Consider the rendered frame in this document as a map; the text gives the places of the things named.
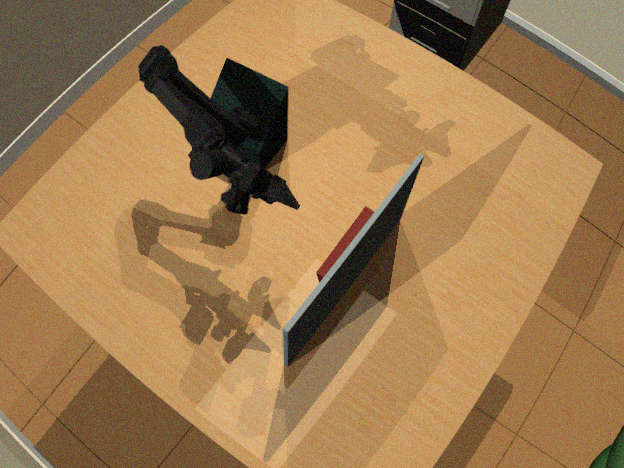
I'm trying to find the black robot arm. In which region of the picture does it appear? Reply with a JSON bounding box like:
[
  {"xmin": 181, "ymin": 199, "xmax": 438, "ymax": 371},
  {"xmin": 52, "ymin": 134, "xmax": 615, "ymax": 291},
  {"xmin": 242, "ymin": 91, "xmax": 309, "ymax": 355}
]
[{"xmin": 138, "ymin": 45, "xmax": 263, "ymax": 214}]

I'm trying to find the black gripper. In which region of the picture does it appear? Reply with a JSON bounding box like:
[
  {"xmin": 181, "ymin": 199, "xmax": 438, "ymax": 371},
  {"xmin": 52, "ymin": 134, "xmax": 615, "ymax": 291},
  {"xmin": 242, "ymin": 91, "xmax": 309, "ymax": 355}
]
[{"xmin": 228, "ymin": 155, "xmax": 300, "ymax": 210}]

